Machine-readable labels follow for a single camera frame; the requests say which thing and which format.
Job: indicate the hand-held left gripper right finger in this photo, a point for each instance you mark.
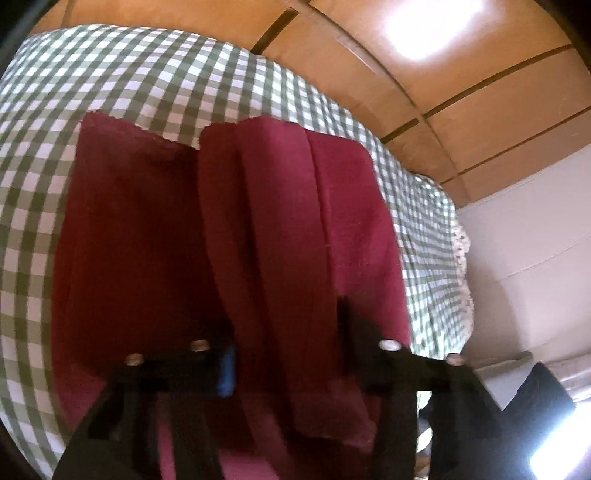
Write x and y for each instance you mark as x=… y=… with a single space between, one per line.
x=353 y=332

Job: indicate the wooden panel headboard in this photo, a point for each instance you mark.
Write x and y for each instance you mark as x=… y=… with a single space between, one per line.
x=351 y=69

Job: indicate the floral pillow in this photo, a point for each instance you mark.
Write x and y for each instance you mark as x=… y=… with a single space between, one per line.
x=465 y=277

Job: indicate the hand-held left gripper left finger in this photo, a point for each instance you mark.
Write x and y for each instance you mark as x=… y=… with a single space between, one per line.
x=226 y=374

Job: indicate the white bed frame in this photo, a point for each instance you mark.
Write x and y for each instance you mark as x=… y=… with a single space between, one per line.
x=508 y=361

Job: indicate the green white gingham blanket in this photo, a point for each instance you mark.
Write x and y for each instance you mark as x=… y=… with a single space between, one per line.
x=115 y=78

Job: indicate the red long-sleeve top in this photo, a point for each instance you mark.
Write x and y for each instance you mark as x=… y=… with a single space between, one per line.
x=286 y=230

